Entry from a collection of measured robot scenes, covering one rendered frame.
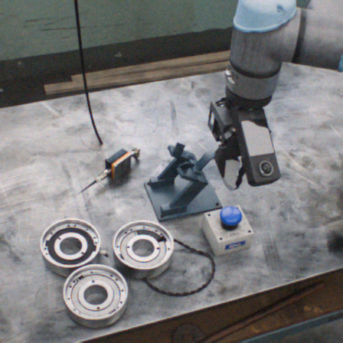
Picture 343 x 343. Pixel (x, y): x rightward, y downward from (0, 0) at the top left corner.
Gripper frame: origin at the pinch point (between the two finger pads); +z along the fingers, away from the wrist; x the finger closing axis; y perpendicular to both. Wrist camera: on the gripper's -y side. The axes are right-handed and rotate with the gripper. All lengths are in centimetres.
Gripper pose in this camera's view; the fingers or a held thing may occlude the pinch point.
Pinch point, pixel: (236, 187)
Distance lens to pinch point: 99.6
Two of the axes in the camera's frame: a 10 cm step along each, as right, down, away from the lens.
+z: -0.7, 6.8, 7.3
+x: -9.5, 1.8, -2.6
